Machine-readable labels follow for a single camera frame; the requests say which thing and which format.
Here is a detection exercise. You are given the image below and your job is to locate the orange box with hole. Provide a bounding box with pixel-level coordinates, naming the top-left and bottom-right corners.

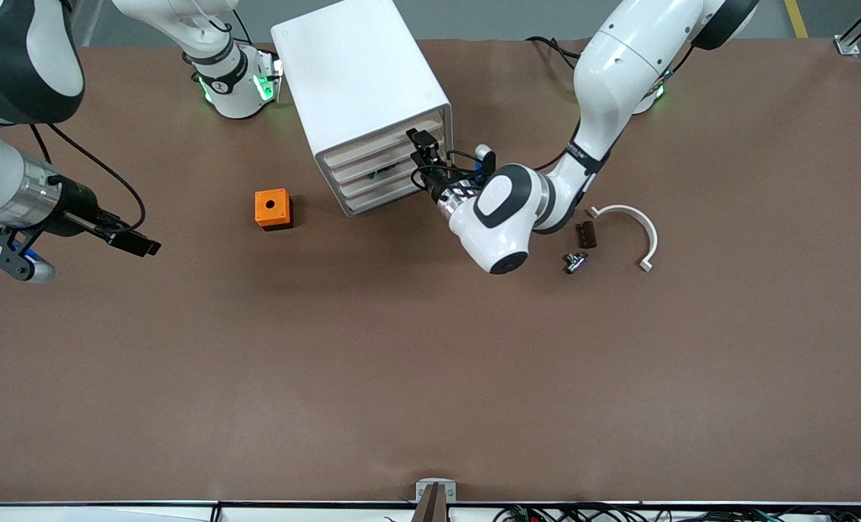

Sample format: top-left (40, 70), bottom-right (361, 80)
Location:
top-left (254, 188), bottom-right (294, 231)

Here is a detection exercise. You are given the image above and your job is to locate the white curved plastic clip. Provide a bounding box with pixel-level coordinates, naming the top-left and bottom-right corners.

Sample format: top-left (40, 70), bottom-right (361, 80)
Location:
top-left (588, 204), bottom-right (659, 273)

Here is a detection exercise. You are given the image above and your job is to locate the grey metal bracket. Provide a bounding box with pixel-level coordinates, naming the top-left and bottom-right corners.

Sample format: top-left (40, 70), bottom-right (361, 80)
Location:
top-left (415, 478), bottom-right (457, 503)

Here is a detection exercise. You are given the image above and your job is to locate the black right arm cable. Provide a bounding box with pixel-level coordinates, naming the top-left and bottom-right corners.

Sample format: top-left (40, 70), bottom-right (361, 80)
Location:
top-left (28, 123), bottom-right (147, 233)

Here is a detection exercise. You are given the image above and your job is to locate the black cable bundle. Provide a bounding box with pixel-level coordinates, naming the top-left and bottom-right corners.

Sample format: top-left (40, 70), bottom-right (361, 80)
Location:
top-left (492, 502), bottom-right (861, 522)

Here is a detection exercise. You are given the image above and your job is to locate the black base cable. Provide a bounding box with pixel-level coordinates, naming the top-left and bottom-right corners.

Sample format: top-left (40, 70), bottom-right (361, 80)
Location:
top-left (525, 35), bottom-right (583, 73)

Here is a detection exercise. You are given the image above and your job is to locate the brown post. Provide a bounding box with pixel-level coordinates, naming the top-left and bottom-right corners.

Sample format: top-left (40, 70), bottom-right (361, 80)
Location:
top-left (410, 484), bottom-right (450, 522)

